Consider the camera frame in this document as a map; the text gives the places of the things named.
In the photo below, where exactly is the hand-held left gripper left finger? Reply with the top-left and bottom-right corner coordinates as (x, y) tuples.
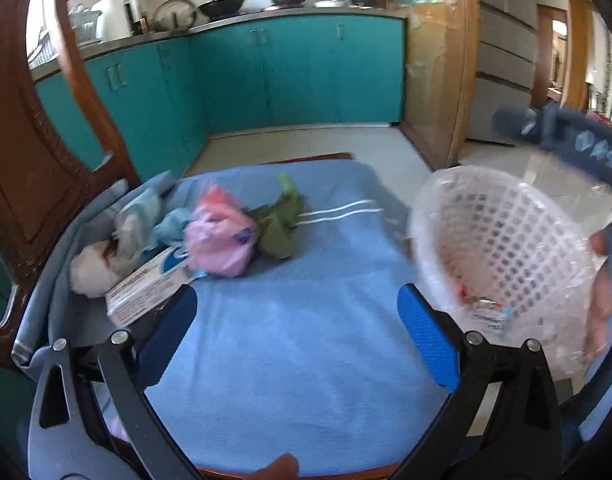
(27, 284), (199, 480)

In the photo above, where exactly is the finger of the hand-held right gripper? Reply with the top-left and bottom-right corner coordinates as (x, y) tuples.
(491, 105), (559, 148)

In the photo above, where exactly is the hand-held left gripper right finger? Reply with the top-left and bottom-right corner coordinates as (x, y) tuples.
(386, 283), (594, 480)

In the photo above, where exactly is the white cardboard carton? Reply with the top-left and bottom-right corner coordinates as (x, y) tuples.
(105, 249), (197, 327)

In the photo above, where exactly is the white printed wrapper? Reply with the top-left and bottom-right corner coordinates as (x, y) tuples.
(472, 304), (516, 334)

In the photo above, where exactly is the small pink plastic bag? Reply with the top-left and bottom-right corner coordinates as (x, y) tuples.
(183, 185), (259, 277)

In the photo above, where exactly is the white tissue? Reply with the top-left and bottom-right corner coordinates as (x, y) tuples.
(68, 240), (122, 298)

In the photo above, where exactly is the pale blue white packet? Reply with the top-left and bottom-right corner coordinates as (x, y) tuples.
(113, 192), (164, 263)

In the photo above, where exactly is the white plastic lattice basket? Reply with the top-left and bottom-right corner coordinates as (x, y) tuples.
(408, 165), (604, 378)

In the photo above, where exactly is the clear plastic bag liner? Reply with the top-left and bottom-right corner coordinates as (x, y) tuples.
(408, 165), (607, 378)

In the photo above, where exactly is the green wrapper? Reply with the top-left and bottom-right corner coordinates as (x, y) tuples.
(246, 172), (307, 260)

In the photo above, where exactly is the person's right hand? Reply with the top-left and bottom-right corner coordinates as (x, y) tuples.
(583, 231), (612, 366)

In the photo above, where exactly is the person's left hand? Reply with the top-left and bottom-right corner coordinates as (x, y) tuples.
(246, 452), (301, 480)

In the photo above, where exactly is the grey refrigerator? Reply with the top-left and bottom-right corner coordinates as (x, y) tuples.
(466, 0), (542, 146)

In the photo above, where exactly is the wooden framed glass door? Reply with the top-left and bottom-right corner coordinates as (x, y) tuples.
(373, 0), (479, 171)

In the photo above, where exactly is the blue striped seat cloth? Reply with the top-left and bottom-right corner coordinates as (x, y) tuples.
(11, 157), (467, 478)

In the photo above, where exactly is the carved wooden chair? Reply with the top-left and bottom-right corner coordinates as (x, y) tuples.
(0, 0), (412, 480)

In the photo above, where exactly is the round steel pan lid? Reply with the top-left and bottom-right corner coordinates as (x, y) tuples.
(152, 0), (197, 32)

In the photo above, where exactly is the white dish rack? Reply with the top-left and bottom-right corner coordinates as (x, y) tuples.
(68, 2), (104, 43)

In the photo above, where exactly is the black wok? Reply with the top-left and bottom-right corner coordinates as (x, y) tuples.
(196, 0), (246, 17)

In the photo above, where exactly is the white kitchen appliance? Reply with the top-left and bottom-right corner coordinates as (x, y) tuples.
(92, 0), (139, 41)

